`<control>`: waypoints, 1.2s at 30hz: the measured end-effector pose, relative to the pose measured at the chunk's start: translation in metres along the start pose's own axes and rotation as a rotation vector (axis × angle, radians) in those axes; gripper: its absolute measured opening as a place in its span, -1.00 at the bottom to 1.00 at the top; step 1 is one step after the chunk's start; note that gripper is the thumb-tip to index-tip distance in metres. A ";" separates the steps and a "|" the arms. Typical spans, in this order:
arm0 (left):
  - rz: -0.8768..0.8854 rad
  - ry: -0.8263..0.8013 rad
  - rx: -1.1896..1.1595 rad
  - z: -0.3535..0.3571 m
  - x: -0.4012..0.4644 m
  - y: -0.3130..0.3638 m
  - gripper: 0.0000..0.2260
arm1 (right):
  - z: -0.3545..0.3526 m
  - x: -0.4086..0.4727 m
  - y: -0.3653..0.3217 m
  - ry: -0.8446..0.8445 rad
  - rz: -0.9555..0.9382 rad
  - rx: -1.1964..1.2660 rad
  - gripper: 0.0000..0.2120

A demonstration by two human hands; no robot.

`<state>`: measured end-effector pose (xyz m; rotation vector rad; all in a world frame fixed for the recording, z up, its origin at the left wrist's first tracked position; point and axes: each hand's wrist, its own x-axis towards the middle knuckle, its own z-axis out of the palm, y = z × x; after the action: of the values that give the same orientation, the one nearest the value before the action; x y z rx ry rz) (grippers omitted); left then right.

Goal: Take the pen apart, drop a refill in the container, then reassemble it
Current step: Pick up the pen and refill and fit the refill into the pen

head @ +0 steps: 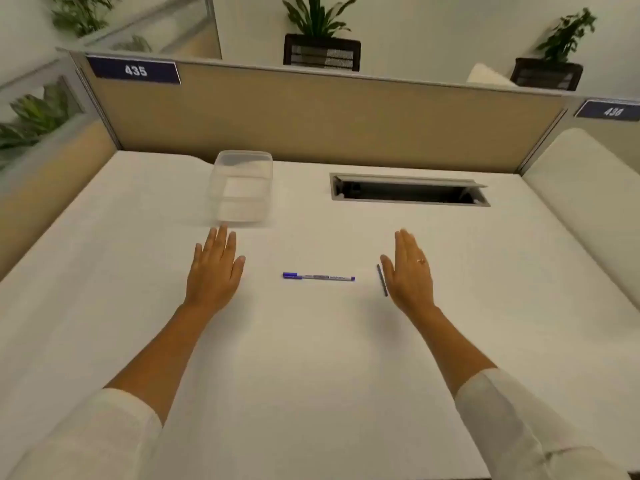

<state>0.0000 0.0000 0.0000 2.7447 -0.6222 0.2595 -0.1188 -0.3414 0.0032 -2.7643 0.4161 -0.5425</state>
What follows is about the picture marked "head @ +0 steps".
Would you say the white right sleeve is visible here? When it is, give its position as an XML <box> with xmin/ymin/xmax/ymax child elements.
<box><xmin>455</xmin><ymin>368</ymin><xmax>633</xmax><ymax>480</ymax></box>

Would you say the beige glass-topped side partition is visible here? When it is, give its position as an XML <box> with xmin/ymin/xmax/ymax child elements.
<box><xmin>0</xmin><ymin>57</ymin><xmax>121</xmax><ymax>283</ymax></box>

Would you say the grey desk cable tray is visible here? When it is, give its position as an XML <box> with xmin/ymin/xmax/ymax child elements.
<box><xmin>329</xmin><ymin>172</ymin><xmax>491</xmax><ymax>208</ymax></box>

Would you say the white blue marker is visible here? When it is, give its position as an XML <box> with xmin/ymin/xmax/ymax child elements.
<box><xmin>282</xmin><ymin>272</ymin><xmax>357</xmax><ymax>283</ymax></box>

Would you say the black mesh office chair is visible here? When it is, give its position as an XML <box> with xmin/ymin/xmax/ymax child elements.
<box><xmin>509</xmin><ymin>57</ymin><xmax>585</xmax><ymax>92</ymax></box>
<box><xmin>283</xmin><ymin>33</ymin><xmax>362</xmax><ymax>73</ymax></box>

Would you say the beige grey-framed partition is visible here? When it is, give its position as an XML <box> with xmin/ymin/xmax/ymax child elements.
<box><xmin>517</xmin><ymin>94</ymin><xmax>640</xmax><ymax>177</ymax></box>

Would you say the person's right forearm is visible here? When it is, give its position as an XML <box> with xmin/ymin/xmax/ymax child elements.
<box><xmin>399</xmin><ymin>304</ymin><xmax>499</xmax><ymax>398</ymax></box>

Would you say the tall feathery green plant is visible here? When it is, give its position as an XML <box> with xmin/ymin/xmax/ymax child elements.
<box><xmin>48</xmin><ymin>0</ymin><xmax>153</xmax><ymax>53</ymax></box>

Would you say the clear plastic container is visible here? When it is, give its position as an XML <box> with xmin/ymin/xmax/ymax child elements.
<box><xmin>209</xmin><ymin>150</ymin><xmax>275</xmax><ymax>228</ymax></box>

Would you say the bushy green plant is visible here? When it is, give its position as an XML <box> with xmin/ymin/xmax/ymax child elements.
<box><xmin>0</xmin><ymin>82</ymin><xmax>71</xmax><ymax>168</ymax></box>

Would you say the white left sleeve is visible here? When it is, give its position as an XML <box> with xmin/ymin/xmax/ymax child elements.
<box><xmin>5</xmin><ymin>388</ymin><xmax>165</xmax><ymax>480</ymax></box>

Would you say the broad-leaf green plant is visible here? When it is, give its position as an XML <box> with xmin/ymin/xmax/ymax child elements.
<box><xmin>281</xmin><ymin>0</ymin><xmax>362</xmax><ymax>39</ymax></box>

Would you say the white rounded desk corner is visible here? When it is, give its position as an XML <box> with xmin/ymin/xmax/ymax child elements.
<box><xmin>466</xmin><ymin>62</ymin><xmax>519</xmax><ymax>89</ymax></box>

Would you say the white sleeve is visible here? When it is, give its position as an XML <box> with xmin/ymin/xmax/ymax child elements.
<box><xmin>5</xmin><ymin>388</ymin><xmax>165</xmax><ymax>480</ymax></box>
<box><xmin>455</xmin><ymin>368</ymin><xmax>633</xmax><ymax>480</ymax></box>

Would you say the wide blue number sign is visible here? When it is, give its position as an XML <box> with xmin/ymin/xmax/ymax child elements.
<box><xmin>85</xmin><ymin>54</ymin><xmax>182</xmax><ymax>86</ymax></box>

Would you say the beige desk partition panel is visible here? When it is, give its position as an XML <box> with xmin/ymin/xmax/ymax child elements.
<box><xmin>69</xmin><ymin>50</ymin><xmax>571</xmax><ymax>175</ymax></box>

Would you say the person's left hand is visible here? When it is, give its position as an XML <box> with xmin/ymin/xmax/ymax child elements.
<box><xmin>183</xmin><ymin>222</ymin><xmax>247</xmax><ymax>315</ymax></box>

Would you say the small-leaf green plant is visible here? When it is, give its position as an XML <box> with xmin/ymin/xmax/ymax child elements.
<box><xmin>535</xmin><ymin>7</ymin><xmax>597</xmax><ymax>64</ymax></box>

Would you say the grey glass-topped partition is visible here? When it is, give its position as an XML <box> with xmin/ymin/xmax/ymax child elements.
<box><xmin>79</xmin><ymin>0</ymin><xmax>223</xmax><ymax>61</ymax></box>

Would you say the person's right hand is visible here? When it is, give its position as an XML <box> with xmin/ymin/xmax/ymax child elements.
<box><xmin>379</xmin><ymin>228</ymin><xmax>441</xmax><ymax>318</ymax></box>

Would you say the person's left forearm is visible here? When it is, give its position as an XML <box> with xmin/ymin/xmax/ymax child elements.
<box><xmin>103</xmin><ymin>302</ymin><xmax>225</xmax><ymax>427</ymax></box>

